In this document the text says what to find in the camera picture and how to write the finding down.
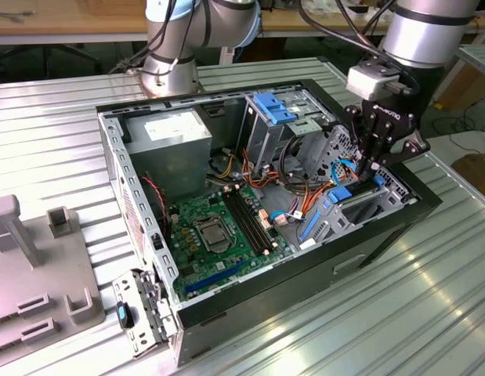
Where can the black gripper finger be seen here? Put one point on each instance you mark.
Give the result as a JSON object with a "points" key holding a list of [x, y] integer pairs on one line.
{"points": [[353, 125], [414, 147]]}

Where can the hard disk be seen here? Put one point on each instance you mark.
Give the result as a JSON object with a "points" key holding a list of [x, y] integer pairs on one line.
{"points": [[339, 195]]}

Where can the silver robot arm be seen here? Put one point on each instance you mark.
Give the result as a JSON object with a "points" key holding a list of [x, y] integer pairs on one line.
{"points": [[422, 35]]}

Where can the metal disk bay cage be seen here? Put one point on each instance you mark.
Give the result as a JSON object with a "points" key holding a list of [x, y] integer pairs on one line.
{"points": [[344, 224]]}

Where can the small brown cardboard box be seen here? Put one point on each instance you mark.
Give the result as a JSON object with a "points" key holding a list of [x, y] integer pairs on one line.
{"points": [[477, 172]]}

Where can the large brown cardboard box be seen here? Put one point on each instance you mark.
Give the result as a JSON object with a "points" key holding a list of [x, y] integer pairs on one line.
{"points": [[469, 86]]}

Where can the blue plastic drive latch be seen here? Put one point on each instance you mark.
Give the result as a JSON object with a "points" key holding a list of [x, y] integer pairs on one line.
{"points": [[273, 109]]}

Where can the metal optical drive cage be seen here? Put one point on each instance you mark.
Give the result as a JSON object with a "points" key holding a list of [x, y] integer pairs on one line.
{"points": [[261, 137]]}

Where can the white box with black lid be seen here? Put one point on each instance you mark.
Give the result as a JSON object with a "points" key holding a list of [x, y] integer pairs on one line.
{"points": [[353, 12]]}

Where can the black RAM slots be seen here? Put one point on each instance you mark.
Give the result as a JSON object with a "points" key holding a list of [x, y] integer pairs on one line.
{"points": [[246, 221]]}

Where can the white adapter box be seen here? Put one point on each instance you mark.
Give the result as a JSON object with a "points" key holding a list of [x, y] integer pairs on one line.
{"points": [[226, 56]]}

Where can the open black PC case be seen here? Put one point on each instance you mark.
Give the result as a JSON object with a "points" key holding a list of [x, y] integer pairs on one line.
{"points": [[305, 290]]}

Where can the CPU socket with silver CPU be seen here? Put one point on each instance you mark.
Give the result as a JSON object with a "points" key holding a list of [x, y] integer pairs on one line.
{"points": [[211, 235]]}

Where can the green motherboard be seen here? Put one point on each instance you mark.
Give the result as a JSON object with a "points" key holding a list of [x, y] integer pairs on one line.
{"points": [[230, 262]]}

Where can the grey power supply unit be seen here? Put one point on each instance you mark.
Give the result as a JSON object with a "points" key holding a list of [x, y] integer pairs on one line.
{"points": [[167, 156]]}

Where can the blue expansion slot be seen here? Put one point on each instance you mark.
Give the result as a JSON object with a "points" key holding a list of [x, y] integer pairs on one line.
{"points": [[212, 280]]}

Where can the black office chair base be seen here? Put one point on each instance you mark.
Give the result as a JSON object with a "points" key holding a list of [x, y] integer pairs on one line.
{"points": [[69, 53]]}

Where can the black latch with blue mark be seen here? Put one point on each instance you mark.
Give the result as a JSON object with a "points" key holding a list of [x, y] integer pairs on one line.
{"points": [[121, 315]]}

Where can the long wooden desk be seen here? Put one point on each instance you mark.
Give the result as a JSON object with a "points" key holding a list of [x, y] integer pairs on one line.
{"points": [[69, 23]]}

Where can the grey parts rack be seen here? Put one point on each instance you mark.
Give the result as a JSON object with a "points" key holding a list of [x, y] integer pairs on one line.
{"points": [[38, 282]]}

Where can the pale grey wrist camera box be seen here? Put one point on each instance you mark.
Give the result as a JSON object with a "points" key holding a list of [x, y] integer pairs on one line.
{"points": [[369, 82]]}

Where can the metal frame table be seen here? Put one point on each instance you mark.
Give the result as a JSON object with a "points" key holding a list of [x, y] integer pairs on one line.
{"points": [[477, 53]]}

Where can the square brown base plate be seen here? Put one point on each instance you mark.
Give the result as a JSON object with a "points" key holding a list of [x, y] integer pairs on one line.
{"points": [[139, 80]]}

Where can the hinged metal slot bracket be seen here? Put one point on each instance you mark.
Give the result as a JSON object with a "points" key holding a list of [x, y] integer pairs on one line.
{"points": [[126, 288]]}

